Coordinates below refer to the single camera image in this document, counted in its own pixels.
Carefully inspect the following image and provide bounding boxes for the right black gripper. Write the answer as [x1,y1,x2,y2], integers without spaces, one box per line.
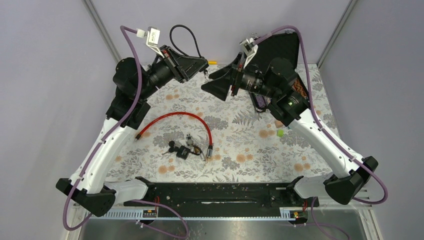
[201,52,279,101]

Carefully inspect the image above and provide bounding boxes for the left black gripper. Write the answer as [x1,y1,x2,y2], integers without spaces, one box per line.
[138,45,209,101]

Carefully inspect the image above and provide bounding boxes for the red cable lock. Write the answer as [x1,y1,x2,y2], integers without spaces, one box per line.
[134,111,214,162]

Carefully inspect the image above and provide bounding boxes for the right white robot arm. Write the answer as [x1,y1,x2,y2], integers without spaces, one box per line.
[201,55,378,206]

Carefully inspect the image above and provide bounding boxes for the black poker chip case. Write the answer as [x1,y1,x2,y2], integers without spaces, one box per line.
[246,30,309,113]

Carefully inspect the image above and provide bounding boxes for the brass padlock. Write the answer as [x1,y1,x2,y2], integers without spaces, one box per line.
[186,134,204,160]

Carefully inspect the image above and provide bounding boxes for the wooden cube block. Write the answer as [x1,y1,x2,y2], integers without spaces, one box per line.
[274,120,284,128]

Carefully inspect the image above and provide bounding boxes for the black padlock with keys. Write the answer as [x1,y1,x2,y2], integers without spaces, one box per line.
[162,140,192,160]

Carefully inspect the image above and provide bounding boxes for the green cube block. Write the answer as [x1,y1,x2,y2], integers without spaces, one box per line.
[276,129,284,138]

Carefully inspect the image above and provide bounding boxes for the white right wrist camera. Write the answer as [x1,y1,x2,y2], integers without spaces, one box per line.
[239,37,259,68]

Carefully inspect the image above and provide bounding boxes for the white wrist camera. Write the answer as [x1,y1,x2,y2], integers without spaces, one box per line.
[239,37,259,68]
[146,26,164,58]

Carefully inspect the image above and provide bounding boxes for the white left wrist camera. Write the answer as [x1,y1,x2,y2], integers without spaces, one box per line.
[146,26,164,58]

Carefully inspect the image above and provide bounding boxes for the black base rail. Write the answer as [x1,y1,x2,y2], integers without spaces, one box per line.
[143,182,320,218]

